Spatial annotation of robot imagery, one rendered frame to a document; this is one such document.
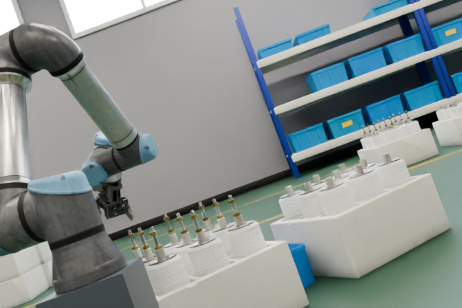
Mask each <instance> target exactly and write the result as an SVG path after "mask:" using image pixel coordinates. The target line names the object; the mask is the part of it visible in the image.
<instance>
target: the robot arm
mask: <svg viewBox="0 0 462 308"><path fill-rule="evenodd" d="M84 58H85V54H84V53H83V51H82V50H81V49H80V48H79V46H78V45H77V44H76V43H75V42H74V41H73V40H72V39H71V38H69V37H68V36H67V35H66V34H64V33H63V32H61V31H60V30H58V29H56V28H55V27H52V26H50V25H46V24H44V23H37V22H29V23H23V24H20V25H18V26H16V27H15V28H13V29H11V30H9V31H7V32H5V33H3V34H1V35H0V256H5V255H8V254H15V253H17V252H20V251H21V250H24V249H26V248H30V247H32V246H34V245H38V244H40V243H43V242H46V241H47V242H48V245H49V248H50V250H51V253H52V284H53V287H54V290H55V292H56V294H61V293H65V292H69V291H71V290H74V289H78V288H80V287H84V286H85V285H88V284H91V283H94V282H96V281H99V280H100V279H103V278H105V277H107V276H110V275H112V274H114V273H116V272H118V271H120V270H121V269H123V268H124V267H126V266H127V263H126V261H125V258H124V255H123V254H122V253H121V251H120V250H119V249H118V248H117V246H116V245H115V243H114V242H113V241H112V240H111V239H110V237H109V236H108V234H107V232H106V230H105V227H104V224H103V222H102V219H101V215H102V211H101V210H100V208H102V209H103V210H104V215H105V217H106V218H107V219H109V218H114V217H117V216H120V215H123V214H126V215H127V217H128V218H130V220H133V217H134V215H133V213H132V211H131V208H130V206H129V204H128V199H127V198H126V197H125V196H124V194H123V193H122V192H121V191H120V189H121V188H122V184H121V181H122V180H121V176H122V172H123V171H125V170H128V169H130V168H133V167H135V166H139V165H140V164H145V163H147V162H149V161H151V160H153V159H155V158H156V157H157V145H156V143H155V140H154V139H153V137H152V136H151V135H149V134H144V135H143V134H141V135H139V134H138V132H137V131H136V130H135V129H134V127H133V126H132V124H131V123H130V122H129V120H128V119H127V117H126V116H125V115H124V114H123V112H122V111H121V110H120V108H119V107H118V105H117V104H116V103H115V102H114V100H113V99H112V97H111V96H110V95H109V94H108V92H107V90H106V89H105V88H104V87H103V86H102V84H101V83H100V81H99V80H98V79H97V78H96V76H95V75H94V73H93V72H92V71H91V70H90V68H89V67H88V65H87V64H86V62H85V61H84ZM42 69H45V70H47V71H48V72H49V73H50V74H51V75H52V77H54V78H60V80H61V81H62V82H63V84H64V85H65V86H66V88H67V89H68V90H69V91H70V93H71V94H72V95H73V97H75V99H76V100H77V101H78V103H79V104H80V105H81V107H82V108H83V109H84V110H85V111H86V113H87V114H88V115H89V117H90V118H91V119H92V120H93V121H94V123H95V124H96V125H97V127H98V128H99V129H100V131H99V132H97V133H96V134H95V135H94V142H93V143H94V149H93V151H92V152H91V154H90V155H89V157H88V158H87V160H86V161H85V162H84V163H83V165H82V168H81V170H80V171H79V170H75V171H72V172H68V173H63V174H59V175H53V176H50V177H44V178H41V179H35V180H32V174H31V163H30V143H29V132H28V111H27V100H26V94H27V93H29V92H30V90H31V89H32V74H35V73H36V72H39V71H41V70H42ZM92 189H93V191H94V192H96V191H98V192H100V193H98V196H97V197H96V198H95V199H94V196H93V193H92V191H91V190H92ZM134 218H135V217H134Z"/></svg>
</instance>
